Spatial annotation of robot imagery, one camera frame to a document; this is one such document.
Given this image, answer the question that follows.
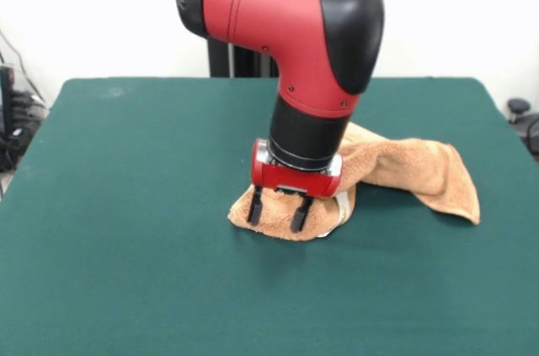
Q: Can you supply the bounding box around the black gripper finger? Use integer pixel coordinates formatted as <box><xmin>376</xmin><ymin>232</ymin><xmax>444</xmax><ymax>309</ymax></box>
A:
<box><xmin>247</xmin><ymin>184</ymin><xmax>264</xmax><ymax>224</ymax></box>
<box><xmin>290</xmin><ymin>194</ymin><xmax>314</xmax><ymax>233</ymax></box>

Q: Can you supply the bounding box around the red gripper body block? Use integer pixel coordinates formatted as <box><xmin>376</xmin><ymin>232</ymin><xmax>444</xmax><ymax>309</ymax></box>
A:
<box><xmin>251</xmin><ymin>139</ymin><xmax>344</xmax><ymax>199</ymax></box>

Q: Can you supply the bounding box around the tan terry towel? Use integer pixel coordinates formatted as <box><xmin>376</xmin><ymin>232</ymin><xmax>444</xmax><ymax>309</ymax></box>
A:
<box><xmin>227</xmin><ymin>121</ymin><xmax>482</xmax><ymax>242</ymax></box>

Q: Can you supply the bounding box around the dark green table cloth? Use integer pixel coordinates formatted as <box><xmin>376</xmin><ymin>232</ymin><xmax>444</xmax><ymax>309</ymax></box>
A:
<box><xmin>0</xmin><ymin>76</ymin><xmax>539</xmax><ymax>356</ymax></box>

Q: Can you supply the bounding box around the black office chair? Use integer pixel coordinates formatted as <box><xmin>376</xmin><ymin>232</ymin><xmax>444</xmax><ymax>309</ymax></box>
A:
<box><xmin>506</xmin><ymin>98</ymin><xmax>539</xmax><ymax>163</ymax></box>

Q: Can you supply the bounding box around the black equipment box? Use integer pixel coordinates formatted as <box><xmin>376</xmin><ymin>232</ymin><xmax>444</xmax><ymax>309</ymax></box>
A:
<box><xmin>0</xmin><ymin>64</ymin><xmax>17</xmax><ymax>138</ymax></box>

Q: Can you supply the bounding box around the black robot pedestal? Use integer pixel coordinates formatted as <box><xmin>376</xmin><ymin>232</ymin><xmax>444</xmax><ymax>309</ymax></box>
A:
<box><xmin>205</xmin><ymin>0</ymin><xmax>364</xmax><ymax>78</ymax></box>

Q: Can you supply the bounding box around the black cable bundle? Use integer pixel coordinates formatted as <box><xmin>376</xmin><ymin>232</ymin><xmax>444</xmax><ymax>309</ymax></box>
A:
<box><xmin>0</xmin><ymin>90</ymin><xmax>48</xmax><ymax>174</ymax></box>

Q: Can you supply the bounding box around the grey wall cable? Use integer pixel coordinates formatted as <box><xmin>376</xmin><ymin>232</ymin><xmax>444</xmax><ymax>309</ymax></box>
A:
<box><xmin>0</xmin><ymin>29</ymin><xmax>47</xmax><ymax>104</ymax></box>

